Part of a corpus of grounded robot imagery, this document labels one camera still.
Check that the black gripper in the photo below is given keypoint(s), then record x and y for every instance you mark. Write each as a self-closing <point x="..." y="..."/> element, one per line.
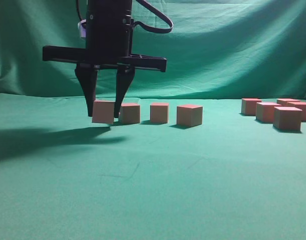
<point x="109" y="29"/>

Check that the pink cube placed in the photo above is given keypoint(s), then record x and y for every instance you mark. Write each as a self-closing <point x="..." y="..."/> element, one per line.
<point x="189" y="115"/>
<point x="159" y="112"/>
<point x="103" y="112"/>

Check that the pink cube column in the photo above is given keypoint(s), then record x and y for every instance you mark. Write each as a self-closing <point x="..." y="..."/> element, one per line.
<point x="265" y="111"/>
<point x="130" y="113"/>
<point x="248" y="106"/>
<point x="284" y="101"/>
<point x="299" y="105"/>
<point x="287" y="118"/>

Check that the green cloth backdrop and cover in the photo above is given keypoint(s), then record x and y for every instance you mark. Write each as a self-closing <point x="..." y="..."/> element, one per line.
<point x="63" y="177"/>

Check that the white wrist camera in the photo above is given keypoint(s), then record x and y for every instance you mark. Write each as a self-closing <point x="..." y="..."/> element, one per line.
<point x="82" y="29"/>

